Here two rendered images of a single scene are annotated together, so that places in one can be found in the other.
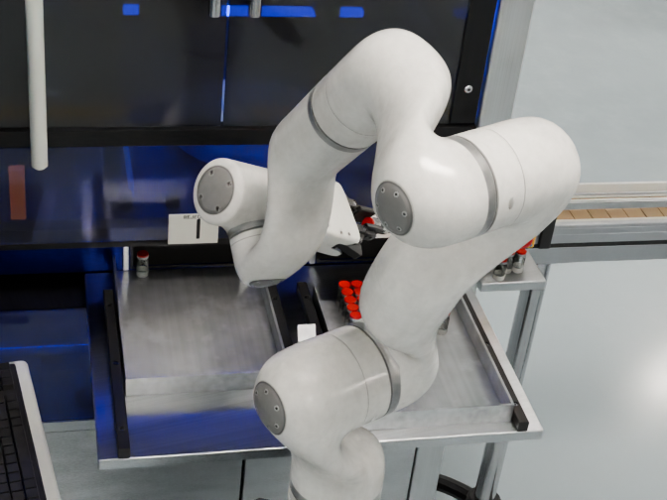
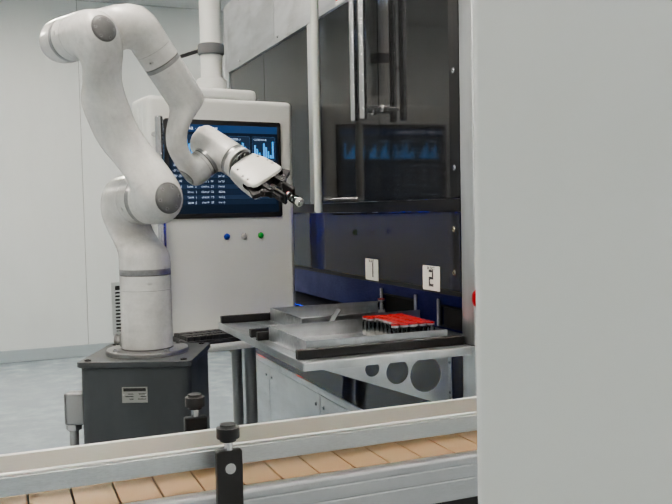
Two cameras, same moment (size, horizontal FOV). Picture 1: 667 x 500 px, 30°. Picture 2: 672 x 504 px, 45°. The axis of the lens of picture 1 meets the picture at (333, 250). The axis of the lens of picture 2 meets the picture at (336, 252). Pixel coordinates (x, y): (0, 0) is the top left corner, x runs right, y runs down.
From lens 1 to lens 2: 2.64 m
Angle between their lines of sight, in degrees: 83
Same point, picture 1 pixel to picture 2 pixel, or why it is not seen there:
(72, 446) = not seen: hidden behind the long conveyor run
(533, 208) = (63, 37)
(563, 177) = (71, 22)
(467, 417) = (294, 345)
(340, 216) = (252, 171)
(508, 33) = (464, 120)
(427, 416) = (284, 337)
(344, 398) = (110, 188)
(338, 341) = not seen: hidden behind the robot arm
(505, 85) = (467, 162)
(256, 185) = (203, 133)
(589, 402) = not seen: outside the picture
